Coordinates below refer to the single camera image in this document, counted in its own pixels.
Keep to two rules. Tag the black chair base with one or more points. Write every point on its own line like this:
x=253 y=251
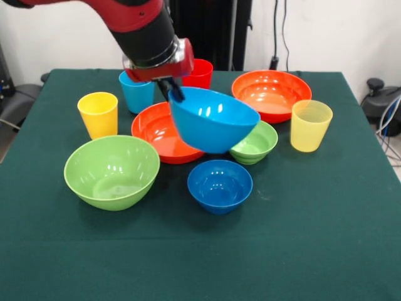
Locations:
x=376 y=100

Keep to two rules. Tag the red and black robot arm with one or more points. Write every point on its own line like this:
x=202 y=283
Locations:
x=141 y=28

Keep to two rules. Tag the orange bowl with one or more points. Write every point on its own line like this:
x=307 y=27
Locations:
x=150 y=131
x=272 y=94

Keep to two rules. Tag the large green bowl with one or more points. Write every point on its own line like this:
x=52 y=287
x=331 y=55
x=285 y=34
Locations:
x=109 y=175

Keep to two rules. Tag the dark green tablecloth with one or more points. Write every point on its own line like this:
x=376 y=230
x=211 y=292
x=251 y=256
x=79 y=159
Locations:
x=188 y=251

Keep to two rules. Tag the translucent yellow cup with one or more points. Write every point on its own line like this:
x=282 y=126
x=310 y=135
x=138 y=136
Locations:
x=310 y=131

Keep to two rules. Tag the light blue cup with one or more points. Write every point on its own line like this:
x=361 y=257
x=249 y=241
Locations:
x=137 y=97

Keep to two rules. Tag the red cup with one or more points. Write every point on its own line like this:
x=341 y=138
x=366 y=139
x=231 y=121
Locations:
x=202 y=78

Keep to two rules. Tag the small dark blue bowl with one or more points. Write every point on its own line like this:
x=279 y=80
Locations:
x=219 y=188

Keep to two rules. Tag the large light blue bowl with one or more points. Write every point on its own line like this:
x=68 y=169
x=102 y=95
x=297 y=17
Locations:
x=216 y=131

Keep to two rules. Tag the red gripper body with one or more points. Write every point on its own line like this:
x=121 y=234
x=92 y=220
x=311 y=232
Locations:
x=166 y=70

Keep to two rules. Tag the small green bowl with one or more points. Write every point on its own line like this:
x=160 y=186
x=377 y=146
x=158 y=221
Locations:
x=260 y=147

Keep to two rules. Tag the opaque yellow cup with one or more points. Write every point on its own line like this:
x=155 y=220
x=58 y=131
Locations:
x=98 y=122

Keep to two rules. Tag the black chair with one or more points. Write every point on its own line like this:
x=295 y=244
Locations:
x=22 y=100

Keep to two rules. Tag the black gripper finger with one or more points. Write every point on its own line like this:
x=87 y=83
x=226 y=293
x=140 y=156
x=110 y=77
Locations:
x=163 y=89
x=178 y=92

